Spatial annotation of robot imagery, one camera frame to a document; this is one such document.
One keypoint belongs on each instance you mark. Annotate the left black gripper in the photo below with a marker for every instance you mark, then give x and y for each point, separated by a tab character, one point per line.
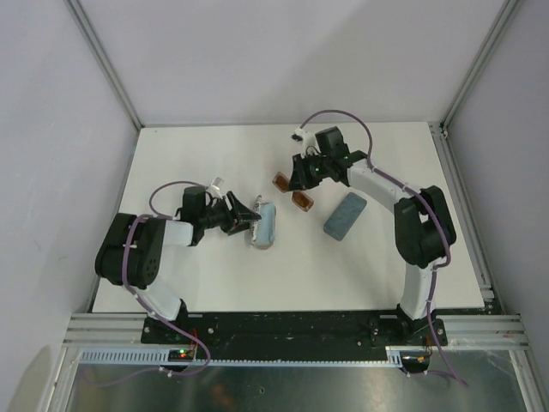
231	226

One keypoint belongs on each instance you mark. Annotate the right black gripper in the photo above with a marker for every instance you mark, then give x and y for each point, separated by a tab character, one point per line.
301	179

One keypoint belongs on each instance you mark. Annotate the brown sunglasses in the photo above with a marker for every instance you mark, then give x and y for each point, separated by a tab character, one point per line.
299	198

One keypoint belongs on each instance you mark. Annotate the blue cleaning cloth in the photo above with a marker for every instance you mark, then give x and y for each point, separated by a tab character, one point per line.
265	228

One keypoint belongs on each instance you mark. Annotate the newspaper print pouch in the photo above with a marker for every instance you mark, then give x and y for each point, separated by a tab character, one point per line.
250	235

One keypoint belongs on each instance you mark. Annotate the blue glasses case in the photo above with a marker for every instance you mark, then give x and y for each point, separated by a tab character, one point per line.
344	216

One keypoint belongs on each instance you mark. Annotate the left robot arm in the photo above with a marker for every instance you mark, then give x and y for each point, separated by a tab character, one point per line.
131	252

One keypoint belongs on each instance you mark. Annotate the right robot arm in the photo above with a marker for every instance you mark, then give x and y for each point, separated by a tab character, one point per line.
423	227

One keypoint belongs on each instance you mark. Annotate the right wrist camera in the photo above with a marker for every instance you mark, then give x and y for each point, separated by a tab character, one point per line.
306	140

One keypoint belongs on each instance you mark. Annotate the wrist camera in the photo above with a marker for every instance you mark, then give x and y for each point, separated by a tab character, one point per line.
306	140
215	188

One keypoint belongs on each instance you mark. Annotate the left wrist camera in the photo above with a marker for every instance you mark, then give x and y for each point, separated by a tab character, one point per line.
215	188

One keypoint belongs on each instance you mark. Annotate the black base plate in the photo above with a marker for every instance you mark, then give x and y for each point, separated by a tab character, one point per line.
296	336

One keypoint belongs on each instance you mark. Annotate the left aluminium corner post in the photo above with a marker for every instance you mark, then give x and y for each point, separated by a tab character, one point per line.
96	47

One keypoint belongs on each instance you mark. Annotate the aluminium corner post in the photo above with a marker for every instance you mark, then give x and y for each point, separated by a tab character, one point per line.
96	47
489	45

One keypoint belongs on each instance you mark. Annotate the aluminium frame rail front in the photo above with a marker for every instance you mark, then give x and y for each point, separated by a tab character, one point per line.
474	330

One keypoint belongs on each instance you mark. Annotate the right aluminium corner post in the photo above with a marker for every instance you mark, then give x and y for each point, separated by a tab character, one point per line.
489	45

